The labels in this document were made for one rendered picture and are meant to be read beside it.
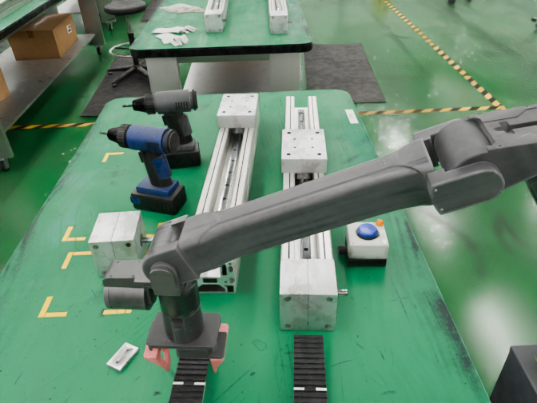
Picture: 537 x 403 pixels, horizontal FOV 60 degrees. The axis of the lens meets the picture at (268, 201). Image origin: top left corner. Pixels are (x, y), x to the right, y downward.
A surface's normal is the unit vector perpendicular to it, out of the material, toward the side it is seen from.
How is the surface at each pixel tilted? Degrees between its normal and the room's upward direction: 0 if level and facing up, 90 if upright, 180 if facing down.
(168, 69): 90
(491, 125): 12
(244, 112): 0
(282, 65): 90
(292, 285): 0
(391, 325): 0
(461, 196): 92
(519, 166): 92
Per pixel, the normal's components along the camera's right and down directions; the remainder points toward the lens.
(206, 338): -0.02, -0.82
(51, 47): 0.10, 0.58
